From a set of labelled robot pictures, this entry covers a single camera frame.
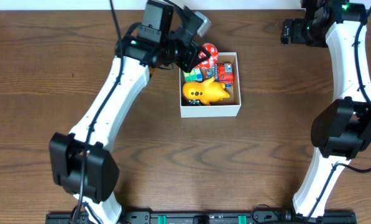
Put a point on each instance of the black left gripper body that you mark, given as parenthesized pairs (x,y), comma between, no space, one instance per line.
(189,54)

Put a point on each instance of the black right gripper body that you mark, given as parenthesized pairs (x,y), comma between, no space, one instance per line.
(285,34)

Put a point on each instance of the red polyhedral die ball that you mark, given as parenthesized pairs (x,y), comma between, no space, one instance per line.
(212,59)

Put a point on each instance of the multicoloured puzzle cube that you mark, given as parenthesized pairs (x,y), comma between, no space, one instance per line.
(194,76)

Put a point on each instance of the red toy fire truck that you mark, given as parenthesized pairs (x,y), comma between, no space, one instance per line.
(222,72)

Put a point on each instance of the yellow rubber duck toy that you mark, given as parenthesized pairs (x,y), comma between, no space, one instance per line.
(207,92)

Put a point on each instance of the small black round cap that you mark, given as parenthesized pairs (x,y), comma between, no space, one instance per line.
(194,103)

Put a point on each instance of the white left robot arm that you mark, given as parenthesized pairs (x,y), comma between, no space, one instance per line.
(82,162)

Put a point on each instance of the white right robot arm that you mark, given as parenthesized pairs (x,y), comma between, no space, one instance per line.
(343,129)

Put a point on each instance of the beige cardboard box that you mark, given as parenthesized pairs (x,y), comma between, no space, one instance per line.
(225,108)

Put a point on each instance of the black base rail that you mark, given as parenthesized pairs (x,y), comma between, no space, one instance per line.
(261,214)

